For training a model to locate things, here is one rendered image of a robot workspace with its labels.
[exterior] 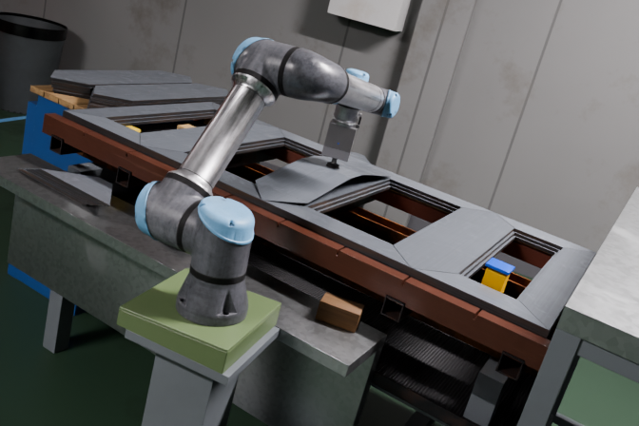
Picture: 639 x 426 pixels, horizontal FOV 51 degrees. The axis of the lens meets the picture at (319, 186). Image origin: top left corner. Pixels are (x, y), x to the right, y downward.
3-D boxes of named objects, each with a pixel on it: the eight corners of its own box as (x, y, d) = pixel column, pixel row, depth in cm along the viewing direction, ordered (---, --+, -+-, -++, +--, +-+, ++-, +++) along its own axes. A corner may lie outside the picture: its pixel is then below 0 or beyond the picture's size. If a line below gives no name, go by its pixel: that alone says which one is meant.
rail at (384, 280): (52, 130, 215) (55, 112, 213) (550, 368, 147) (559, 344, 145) (42, 131, 211) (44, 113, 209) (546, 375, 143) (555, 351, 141)
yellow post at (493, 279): (468, 329, 174) (492, 263, 168) (486, 338, 172) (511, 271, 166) (462, 336, 169) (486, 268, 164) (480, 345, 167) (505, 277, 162)
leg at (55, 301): (56, 339, 240) (83, 163, 220) (67, 347, 237) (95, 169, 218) (42, 345, 235) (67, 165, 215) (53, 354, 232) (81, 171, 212)
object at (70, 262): (17, 259, 227) (29, 162, 216) (346, 462, 172) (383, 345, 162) (7, 261, 223) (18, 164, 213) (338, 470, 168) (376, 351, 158)
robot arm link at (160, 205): (172, 240, 133) (301, 35, 152) (117, 216, 139) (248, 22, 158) (196, 264, 143) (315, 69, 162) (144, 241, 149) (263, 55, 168)
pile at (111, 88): (175, 82, 319) (177, 70, 317) (241, 107, 302) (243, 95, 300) (30, 85, 250) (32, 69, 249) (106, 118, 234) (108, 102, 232)
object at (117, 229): (29, 162, 216) (30, 153, 215) (383, 345, 162) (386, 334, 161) (-30, 169, 199) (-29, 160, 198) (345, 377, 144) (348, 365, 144)
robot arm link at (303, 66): (335, 53, 144) (406, 87, 188) (291, 43, 149) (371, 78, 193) (319, 106, 145) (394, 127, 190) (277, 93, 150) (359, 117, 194)
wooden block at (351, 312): (314, 319, 159) (319, 300, 158) (320, 308, 165) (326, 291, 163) (354, 333, 157) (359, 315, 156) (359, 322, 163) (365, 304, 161)
